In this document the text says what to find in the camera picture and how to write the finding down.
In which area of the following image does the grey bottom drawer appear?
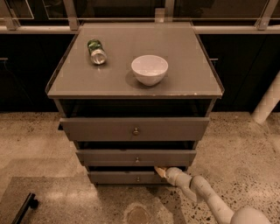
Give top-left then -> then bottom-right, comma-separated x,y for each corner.
87,171 -> 167,185

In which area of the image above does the grey top drawer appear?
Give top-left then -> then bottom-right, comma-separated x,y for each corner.
59,117 -> 209,142

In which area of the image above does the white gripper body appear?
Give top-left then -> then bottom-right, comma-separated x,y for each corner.
166,167 -> 187,186

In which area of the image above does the green soda can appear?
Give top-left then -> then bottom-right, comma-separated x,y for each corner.
87,39 -> 107,65

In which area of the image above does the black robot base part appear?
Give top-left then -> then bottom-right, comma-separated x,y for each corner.
11,192 -> 39,224

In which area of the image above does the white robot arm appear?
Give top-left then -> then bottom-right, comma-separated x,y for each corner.
155,72 -> 280,224

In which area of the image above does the grey drawer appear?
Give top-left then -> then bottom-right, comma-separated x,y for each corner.
76,150 -> 196,166
59,117 -> 209,142
87,171 -> 167,185

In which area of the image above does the grey middle drawer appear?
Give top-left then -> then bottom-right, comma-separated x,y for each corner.
76,150 -> 196,166

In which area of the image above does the white ceramic bowl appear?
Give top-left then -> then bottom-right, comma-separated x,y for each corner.
131,55 -> 169,86

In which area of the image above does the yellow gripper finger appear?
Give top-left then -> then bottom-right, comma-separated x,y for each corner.
155,166 -> 167,179

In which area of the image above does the grey drawer cabinet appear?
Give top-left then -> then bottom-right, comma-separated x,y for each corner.
46,23 -> 224,173

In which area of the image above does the round floor drain cover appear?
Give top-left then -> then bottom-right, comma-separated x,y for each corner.
123,204 -> 151,224

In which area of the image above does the metal railing frame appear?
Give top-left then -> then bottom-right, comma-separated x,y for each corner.
0,0 -> 280,34

